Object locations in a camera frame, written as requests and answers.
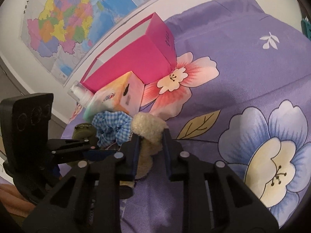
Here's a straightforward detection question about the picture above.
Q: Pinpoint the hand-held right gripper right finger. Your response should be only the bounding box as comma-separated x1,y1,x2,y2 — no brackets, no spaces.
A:
162,129,280,233

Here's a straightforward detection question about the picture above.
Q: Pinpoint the pink cardboard box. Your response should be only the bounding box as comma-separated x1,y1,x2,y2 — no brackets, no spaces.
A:
80,12,179,94

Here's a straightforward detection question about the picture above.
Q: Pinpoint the purple floral bedsheet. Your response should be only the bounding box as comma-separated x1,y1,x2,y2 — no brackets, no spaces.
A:
58,0,311,233

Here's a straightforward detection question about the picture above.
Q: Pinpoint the pastel tissue pack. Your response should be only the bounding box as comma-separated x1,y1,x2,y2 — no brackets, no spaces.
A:
84,71,146,120

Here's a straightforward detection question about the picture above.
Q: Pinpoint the blue gingham scrunchie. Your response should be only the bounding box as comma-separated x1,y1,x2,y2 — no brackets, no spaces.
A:
92,110,134,148

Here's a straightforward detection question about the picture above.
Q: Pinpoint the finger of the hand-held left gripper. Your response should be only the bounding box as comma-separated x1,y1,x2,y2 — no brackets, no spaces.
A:
47,138,96,152
52,150,117,166

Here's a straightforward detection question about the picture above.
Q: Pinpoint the beige fluffy scrunchie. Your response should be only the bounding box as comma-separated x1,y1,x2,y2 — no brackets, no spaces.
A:
131,113,169,179

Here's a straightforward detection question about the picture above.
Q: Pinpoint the colourful wall map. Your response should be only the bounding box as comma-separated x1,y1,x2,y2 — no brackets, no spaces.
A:
18,0,175,86

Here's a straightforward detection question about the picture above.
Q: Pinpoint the blue perforated plastic rack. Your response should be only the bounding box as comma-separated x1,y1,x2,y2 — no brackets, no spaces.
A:
301,17,311,40

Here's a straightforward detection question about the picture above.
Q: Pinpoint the white pump bottle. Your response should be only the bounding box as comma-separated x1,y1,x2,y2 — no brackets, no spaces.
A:
67,80,95,108

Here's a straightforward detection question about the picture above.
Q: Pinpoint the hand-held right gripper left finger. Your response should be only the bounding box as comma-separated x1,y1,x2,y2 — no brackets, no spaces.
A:
22,135,141,233

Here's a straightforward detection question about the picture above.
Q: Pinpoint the green plush toy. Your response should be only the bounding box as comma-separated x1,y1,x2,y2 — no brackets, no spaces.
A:
73,124,100,148

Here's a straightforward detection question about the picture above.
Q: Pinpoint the person's left forearm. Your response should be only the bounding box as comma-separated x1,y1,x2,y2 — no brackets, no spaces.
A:
0,182,37,220

